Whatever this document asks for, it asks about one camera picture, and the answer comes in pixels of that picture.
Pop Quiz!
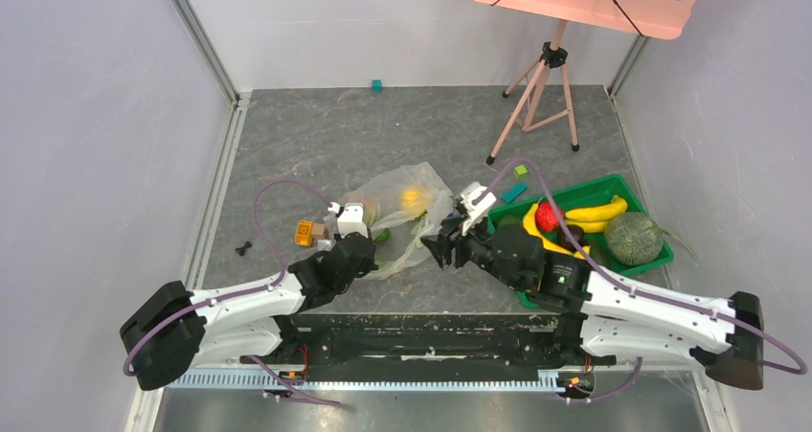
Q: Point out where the teal long toy block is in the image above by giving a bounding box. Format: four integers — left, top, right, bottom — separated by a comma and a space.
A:
501, 181, 528, 204

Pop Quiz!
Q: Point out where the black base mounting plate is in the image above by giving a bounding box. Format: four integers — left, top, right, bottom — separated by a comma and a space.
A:
262, 313, 616, 369

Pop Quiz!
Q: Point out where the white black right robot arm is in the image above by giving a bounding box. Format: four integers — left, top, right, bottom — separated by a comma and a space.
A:
420, 216, 764, 390

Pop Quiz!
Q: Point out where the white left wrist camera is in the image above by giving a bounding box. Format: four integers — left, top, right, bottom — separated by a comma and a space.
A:
327, 202, 371, 239

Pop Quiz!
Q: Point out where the clear plastic bag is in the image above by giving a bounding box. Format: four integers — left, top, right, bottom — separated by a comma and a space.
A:
338, 162, 453, 280

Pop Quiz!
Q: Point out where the netted green melon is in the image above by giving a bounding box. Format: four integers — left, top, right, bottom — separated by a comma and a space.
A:
604, 212, 665, 266

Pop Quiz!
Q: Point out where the lime green small cube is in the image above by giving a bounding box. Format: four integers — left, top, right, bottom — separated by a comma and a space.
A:
513, 165, 529, 179

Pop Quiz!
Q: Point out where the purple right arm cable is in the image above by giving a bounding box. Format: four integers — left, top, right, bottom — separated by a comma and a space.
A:
472, 157, 808, 405

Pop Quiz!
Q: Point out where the pink music stand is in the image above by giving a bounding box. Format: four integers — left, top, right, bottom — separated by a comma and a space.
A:
473, 0, 697, 164

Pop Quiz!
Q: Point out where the yellow square toy brick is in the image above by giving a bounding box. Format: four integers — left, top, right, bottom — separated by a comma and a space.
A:
294, 219, 314, 247

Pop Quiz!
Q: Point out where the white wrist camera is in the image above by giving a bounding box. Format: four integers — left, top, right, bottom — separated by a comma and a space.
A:
459, 182, 497, 236
327, 202, 371, 239

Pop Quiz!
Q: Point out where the small black plastic peg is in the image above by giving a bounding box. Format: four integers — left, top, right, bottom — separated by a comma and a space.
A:
235, 241, 253, 257

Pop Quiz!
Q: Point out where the red strawberry fruit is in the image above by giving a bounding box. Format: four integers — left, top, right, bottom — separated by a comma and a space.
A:
534, 201, 565, 233

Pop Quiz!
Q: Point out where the orange fruit in bag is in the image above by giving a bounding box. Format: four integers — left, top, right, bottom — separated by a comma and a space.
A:
399, 188, 432, 218

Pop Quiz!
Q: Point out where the dark brown fruit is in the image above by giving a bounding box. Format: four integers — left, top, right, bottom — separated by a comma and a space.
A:
556, 224, 589, 251

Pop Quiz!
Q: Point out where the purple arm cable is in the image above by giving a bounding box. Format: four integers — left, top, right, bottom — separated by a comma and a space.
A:
472, 157, 808, 405
123, 178, 356, 408

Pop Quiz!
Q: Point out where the tan wooden cube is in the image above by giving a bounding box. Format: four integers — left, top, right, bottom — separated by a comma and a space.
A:
311, 223, 329, 240

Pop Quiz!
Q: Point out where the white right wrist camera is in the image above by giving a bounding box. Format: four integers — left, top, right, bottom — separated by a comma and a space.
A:
459, 182, 497, 236

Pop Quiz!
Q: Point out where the single yellow banana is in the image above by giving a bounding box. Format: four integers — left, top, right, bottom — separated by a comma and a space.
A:
522, 203, 584, 260

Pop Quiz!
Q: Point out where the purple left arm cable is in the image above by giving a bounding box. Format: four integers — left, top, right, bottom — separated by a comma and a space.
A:
123, 178, 356, 408

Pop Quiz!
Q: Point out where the yellow banana bunch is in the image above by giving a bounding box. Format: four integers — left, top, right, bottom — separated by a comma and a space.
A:
565, 195, 628, 234

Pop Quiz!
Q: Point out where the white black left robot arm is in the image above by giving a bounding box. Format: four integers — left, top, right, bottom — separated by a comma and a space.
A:
119, 233, 377, 391

